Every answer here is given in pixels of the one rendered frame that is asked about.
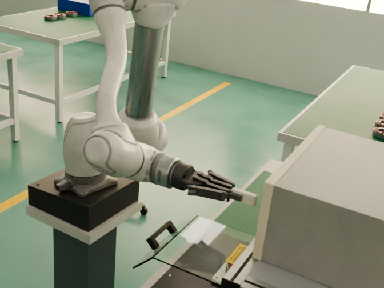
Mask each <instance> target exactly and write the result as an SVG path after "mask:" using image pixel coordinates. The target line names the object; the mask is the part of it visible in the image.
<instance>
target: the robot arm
mask: <svg viewBox="0 0 384 288"><path fill-rule="evenodd" d="M187 1H188V0H89V5H90V8H91V11H92V14H93V17H94V20H95V23H96V25H97V27H98V30H99V32H100V35H101V37H102V40H103V43H104V46H105V50H106V62H105V66H104V70H103V73H102V78H101V81H100V84H99V89H98V92H97V98H96V104H95V113H92V112H82V113H78V114H75V115H73V116H72V118H71V119H70V120H69V121H68V123H67V126H66V129H65V133H64V138H63V158H64V163H65V175H63V176H60V177H56V178H54V183H56V186H55V188H56V190H57V191H64V190H71V191H72V192H74V193H76V194H77V196H79V197H85V196H87V195H88V194H90V193H93V192H95V191H98V190H100V189H103V188H106V187H108V186H111V185H116V184H118V179H116V178H113V177H125V178H128V179H132V180H134V181H138V182H150V183H153V184H155V185H160V186H163V187H165V188H168V189H171V188H176V189H179V190H182V191H185V190H187V189H188V195H192V196H199V197H204V198H210V199H214V200H218V201H225V199H227V200H226V202H229V201H230V199H233V200H235V201H238V202H242V203H245V204H247V205H250V206H253V207H255V205H256V204H257V198H258V195H257V194H254V193H251V192H248V191H245V190H242V189H239V188H236V187H235V182H233V181H231V180H229V179H227V178H225V177H223V176H220V175H218V174H216V173H215V172H213V171H212V170H208V173H203V172H201V171H195V170H194V167H193V166H192V165H191V164H188V163H184V162H182V161H181V160H180V159H179V158H177V157H174V156H172V155H168V154H166V153H162V151H163V150H164V148H165V147H166V145H167V142H168V132H167V128H166V126H165V124H164V123H163V122H162V121H161V120H160V119H158V116H157V115H156V113H155V111H154V110H153V103H154V95H155V87H156V82H157V75H158V68H159V62H160V57H161V50H162V42H163V35H164V30H165V26H166V25H167V24H168V23H169V22H170V20H171V18H172V16H173V15H174V13H175V11H177V10H180V9H181V8H183V7H184V6H185V4H186V3H187ZM126 11H131V14H132V17H133V19H134V21H135V24H134V34H133V45H132V51H131V61H130V71H129V81H128V87H127V98H126V107H124V108H123V109H122V110H121V111H120V112H119V114H118V113H117V96H118V92H119V89H120V86H121V83H122V79H123V75H124V73H125V68H126V63H127V38H126Z"/></svg>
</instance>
